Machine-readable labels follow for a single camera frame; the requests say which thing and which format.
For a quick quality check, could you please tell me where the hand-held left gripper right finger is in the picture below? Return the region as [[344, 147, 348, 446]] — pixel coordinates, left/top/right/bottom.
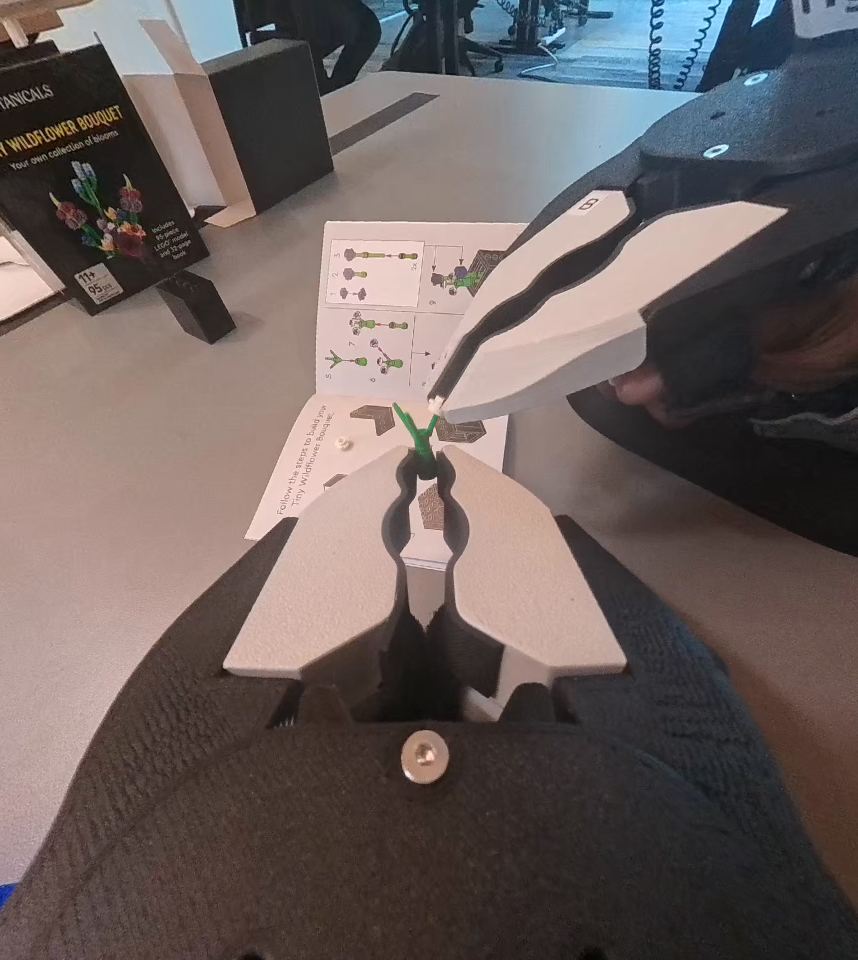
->
[[429, 444, 630, 723]]

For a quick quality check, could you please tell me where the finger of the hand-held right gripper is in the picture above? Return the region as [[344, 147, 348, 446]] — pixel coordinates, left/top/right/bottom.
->
[[438, 204, 789, 426], [427, 189, 637, 397]]

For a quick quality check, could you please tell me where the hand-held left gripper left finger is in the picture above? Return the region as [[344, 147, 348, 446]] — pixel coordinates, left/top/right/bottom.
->
[[222, 444, 430, 715]]

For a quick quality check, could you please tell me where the green lego stem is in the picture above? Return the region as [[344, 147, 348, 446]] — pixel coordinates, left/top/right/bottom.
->
[[391, 402, 442, 481]]

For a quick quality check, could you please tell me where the lego instruction booklet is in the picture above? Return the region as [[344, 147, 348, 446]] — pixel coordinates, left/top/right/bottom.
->
[[244, 219, 532, 573]]

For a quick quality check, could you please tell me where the black lego base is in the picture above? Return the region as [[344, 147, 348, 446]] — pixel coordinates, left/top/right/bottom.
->
[[154, 271, 238, 345]]

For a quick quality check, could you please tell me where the black flower lego box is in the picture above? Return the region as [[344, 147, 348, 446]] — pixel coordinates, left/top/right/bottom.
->
[[0, 41, 212, 317]]

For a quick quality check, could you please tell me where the person's right hand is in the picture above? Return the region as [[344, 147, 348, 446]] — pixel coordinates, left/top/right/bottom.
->
[[609, 251, 858, 430]]

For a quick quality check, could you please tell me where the black office chair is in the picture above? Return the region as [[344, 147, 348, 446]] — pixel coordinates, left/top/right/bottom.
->
[[387, 0, 507, 76], [232, 0, 384, 96]]

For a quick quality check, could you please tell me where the plain black box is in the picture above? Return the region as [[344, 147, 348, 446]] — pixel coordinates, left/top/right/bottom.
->
[[201, 39, 336, 216]]

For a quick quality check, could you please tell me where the white cardboard insert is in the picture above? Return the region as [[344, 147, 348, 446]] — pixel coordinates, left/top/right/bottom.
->
[[120, 18, 255, 229]]

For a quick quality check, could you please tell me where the wooden board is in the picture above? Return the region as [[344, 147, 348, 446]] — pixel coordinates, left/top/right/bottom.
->
[[0, 0, 175, 57]]

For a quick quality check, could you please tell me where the black coiled cable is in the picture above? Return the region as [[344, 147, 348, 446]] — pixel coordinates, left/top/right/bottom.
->
[[646, 0, 724, 93]]

